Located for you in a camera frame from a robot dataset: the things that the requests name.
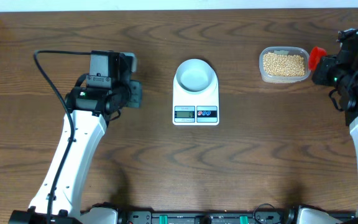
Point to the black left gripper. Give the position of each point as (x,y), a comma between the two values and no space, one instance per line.
(133,86)

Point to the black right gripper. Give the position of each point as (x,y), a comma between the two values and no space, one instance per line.
(320,76)

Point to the orange measuring scoop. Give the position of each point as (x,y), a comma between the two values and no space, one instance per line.
(315,56)

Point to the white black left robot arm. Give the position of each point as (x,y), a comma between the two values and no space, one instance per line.
(96,99)

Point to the grey round bowl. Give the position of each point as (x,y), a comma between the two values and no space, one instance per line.
(195,75)

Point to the white digital kitchen scale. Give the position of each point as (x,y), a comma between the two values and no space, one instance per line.
(195,109)

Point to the clear plastic container of beans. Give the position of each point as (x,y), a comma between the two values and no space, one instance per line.
(284,65)

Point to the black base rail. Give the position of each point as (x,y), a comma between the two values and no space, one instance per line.
(260,216)

